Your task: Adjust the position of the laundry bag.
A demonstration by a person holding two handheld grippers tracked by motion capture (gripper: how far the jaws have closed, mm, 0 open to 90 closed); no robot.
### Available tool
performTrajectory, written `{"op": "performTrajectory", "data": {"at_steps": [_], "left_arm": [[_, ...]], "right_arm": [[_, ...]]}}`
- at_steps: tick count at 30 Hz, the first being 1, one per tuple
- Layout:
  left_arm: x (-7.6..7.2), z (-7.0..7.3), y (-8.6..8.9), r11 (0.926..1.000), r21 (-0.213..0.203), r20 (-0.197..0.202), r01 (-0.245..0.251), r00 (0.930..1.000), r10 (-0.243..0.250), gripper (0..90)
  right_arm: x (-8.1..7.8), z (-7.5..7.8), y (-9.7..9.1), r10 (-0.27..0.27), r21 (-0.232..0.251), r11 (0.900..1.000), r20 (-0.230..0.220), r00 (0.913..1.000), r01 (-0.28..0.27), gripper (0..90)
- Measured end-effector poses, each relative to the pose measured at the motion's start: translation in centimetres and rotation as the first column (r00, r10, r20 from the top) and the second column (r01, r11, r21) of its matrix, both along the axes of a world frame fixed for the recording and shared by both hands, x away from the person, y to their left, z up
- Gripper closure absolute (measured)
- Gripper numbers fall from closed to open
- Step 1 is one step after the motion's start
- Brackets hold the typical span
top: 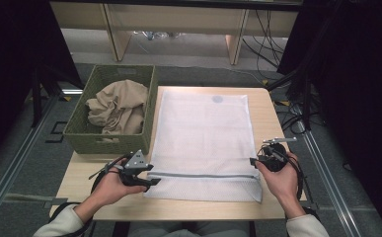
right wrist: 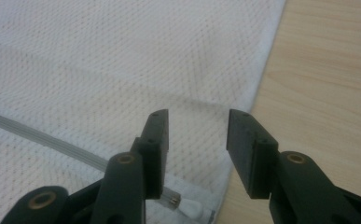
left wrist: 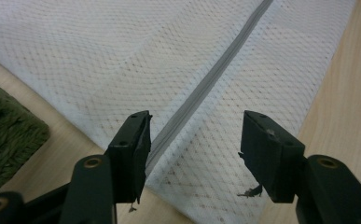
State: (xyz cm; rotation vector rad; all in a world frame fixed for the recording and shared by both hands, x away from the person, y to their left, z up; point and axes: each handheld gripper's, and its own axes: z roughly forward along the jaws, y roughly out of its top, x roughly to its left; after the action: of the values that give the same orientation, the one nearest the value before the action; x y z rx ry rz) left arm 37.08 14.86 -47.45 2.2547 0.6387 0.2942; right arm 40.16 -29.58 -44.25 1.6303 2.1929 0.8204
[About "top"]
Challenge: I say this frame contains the person's right hand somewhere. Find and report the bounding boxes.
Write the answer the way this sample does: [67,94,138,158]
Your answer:
[256,151,303,211]

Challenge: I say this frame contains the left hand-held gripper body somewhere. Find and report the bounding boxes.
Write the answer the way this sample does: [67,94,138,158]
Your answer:
[118,149,149,191]

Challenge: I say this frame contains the black metal stand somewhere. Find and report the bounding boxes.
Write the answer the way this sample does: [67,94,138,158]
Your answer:
[266,0,315,131]
[30,62,84,128]

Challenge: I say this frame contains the person's left hand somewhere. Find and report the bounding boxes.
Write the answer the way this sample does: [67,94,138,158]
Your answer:
[91,163,149,207]

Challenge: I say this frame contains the thin white floor cable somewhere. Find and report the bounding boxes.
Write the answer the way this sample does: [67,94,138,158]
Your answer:
[207,65,266,84]

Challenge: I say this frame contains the black floor cables bundle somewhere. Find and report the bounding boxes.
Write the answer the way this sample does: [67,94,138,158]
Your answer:
[275,98,328,136]

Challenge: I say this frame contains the black curtain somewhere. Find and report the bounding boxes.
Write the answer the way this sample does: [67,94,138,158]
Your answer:
[0,0,81,172]
[276,0,382,237]

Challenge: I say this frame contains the metal floor rail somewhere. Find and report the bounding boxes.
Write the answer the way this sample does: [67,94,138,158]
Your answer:
[296,121,364,237]
[0,95,61,228]

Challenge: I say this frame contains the green woven basket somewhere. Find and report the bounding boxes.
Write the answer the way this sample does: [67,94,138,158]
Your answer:
[62,63,160,156]

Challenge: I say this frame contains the person's grey trouser legs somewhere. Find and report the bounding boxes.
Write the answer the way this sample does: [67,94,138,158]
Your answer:
[127,220,251,237]

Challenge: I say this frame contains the black hanging cables bundle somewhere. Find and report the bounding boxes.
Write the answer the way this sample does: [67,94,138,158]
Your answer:
[242,9,291,72]

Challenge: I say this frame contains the pale plastic clutter pile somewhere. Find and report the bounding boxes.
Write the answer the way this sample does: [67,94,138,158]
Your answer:
[133,30,182,41]

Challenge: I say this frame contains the light wooden desk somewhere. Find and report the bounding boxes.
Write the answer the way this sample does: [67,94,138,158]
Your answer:
[49,0,303,66]

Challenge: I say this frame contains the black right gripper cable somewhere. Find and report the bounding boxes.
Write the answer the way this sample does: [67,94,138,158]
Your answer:
[285,154,307,201]

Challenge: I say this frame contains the white mesh laundry bag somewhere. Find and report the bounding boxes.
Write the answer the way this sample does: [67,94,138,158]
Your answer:
[143,90,264,203]

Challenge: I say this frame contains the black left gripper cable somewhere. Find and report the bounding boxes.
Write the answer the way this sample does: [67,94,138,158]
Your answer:
[48,153,128,237]

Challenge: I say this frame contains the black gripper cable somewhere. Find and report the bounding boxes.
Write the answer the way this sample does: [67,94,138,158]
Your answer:
[285,154,307,201]
[48,153,128,237]

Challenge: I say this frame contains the beige garment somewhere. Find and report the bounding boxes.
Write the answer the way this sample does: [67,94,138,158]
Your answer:
[85,79,149,136]

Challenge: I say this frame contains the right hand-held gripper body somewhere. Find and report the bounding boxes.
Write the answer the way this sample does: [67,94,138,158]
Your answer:
[257,136,298,173]

